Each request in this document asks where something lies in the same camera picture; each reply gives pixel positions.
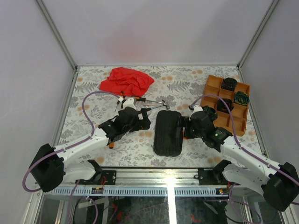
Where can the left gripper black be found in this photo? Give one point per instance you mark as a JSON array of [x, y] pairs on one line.
[[142, 124]]

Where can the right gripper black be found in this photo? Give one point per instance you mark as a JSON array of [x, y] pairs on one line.
[[184, 122]]

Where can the black plastic tool case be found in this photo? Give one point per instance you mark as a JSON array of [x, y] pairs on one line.
[[165, 144]]

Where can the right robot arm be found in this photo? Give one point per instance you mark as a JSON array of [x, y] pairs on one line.
[[277, 183]]

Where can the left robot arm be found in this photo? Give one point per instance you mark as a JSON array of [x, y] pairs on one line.
[[54, 165]]

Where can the steel claw hammer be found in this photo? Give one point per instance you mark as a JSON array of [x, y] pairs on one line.
[[152, 106]]

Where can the dark floral rolled cloth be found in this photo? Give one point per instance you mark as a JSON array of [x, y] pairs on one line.
[[211, 112]]

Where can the red crumpled cloth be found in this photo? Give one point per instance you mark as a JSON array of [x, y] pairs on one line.
[[127, 81]]

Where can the black orange rolled cloth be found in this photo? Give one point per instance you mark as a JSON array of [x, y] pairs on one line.
[[225, 105]]

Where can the wooden compartment tray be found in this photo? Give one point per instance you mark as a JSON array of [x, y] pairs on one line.
[[236, 119]]

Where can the dark rolled cloth top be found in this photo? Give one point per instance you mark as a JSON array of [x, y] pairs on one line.
[[229, 84]]

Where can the blue green rolled cloth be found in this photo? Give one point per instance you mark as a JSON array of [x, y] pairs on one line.
[[241, 98]]

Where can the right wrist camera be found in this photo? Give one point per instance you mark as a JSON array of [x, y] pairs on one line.
[[195, 108]]

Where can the aluminium front rail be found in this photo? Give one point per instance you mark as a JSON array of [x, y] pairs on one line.
[[161, 178]]

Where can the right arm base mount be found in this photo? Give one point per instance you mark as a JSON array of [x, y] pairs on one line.
[[212, 177]]

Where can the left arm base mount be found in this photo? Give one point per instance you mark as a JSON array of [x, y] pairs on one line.
[[107, 177]]

